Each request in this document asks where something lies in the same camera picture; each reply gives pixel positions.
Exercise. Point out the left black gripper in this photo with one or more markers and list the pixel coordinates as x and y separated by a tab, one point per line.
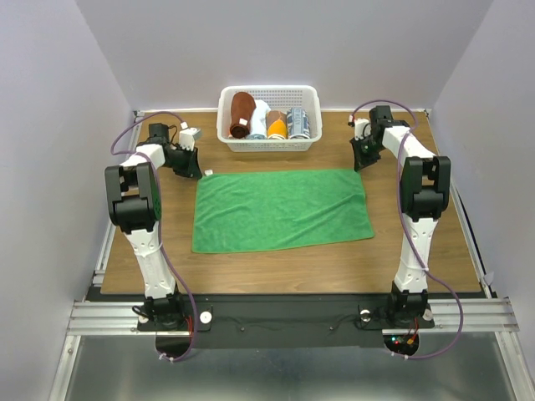
192	169

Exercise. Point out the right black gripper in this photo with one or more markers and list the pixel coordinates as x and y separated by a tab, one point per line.
361	160

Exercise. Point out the green towel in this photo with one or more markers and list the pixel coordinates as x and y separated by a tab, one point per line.
279	210

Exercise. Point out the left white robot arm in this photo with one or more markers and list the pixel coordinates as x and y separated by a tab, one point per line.
134	205

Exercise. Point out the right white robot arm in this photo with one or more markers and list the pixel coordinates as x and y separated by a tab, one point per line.
423	195

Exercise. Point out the grey patterned rolled towel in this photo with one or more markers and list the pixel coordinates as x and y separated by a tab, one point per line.
297	124

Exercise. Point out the white blue rolled towel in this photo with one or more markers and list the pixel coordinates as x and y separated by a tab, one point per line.
258	122

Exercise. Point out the brown orange rolled towel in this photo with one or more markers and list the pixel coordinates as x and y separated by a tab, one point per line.
277	127

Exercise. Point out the white plastic basket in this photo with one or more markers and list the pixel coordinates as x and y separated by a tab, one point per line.
278	97

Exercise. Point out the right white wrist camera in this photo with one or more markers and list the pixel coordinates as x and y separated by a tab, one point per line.
362	127

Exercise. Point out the aluminium frame rail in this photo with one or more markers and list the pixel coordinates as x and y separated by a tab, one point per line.
102	318

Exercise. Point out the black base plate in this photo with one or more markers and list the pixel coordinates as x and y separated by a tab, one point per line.
279	321

